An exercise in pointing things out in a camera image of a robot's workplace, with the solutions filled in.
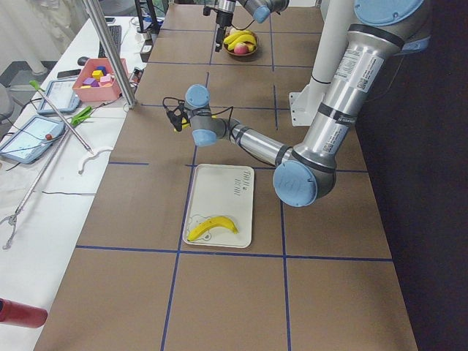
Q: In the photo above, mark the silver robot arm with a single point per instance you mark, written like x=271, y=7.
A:
x=358, y=37
x=260, y=10

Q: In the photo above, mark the blue tablet far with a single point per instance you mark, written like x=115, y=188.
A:
x=60, y=92

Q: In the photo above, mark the black keyboard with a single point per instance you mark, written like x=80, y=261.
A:
x=115, y=33

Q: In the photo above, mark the brown wicker basket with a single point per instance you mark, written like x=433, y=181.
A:
x=231, y=37

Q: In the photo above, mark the red green apple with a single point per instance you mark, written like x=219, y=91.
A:
x=240, y=49

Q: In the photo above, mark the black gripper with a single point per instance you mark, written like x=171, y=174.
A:
x=221, y=20
x=178, y=126

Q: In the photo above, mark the aluminium frame post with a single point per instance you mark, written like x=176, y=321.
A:
x=98, y=20

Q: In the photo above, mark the long metal grabber tool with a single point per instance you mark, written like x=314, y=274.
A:
x=12, y=219

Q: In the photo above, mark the pink block bin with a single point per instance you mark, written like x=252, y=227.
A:
x=97, y=82

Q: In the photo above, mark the black computer mouse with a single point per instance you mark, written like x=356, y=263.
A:
x=82, y=60

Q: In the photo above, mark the white bear tray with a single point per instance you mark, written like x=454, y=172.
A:
x=221, y=190

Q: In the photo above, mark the red cylinder bottle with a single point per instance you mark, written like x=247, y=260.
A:
x=19, y=314

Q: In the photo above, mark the black smartphone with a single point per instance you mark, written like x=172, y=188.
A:
x=68, y=73

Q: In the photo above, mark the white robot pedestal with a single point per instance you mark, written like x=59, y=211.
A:
x=333, y=42

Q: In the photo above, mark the blue tablet near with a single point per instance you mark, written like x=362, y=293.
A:
x=32, y=139

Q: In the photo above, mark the blue tablet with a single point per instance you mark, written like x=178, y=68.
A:
x=32, y=139
x=60, y=92

